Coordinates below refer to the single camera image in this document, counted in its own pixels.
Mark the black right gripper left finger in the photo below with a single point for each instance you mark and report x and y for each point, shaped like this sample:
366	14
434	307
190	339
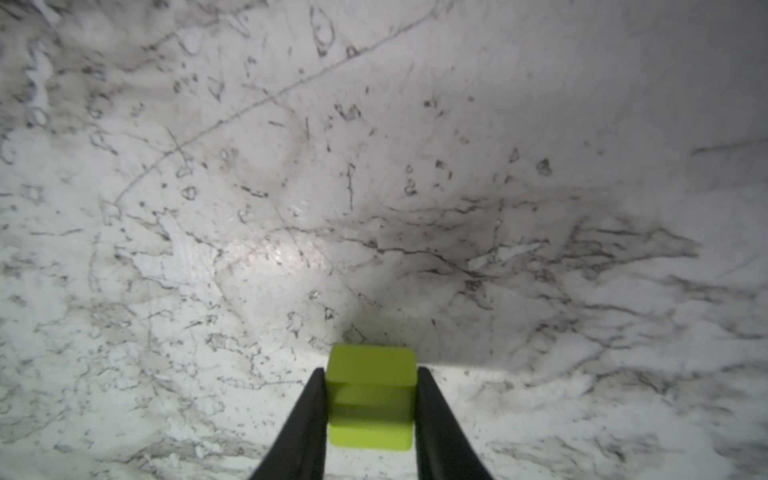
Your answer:
299	451

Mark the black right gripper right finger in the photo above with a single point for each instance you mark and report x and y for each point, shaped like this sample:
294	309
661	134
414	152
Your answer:
442	449

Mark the lime green wood cube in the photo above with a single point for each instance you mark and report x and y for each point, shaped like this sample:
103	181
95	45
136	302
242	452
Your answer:
371	397

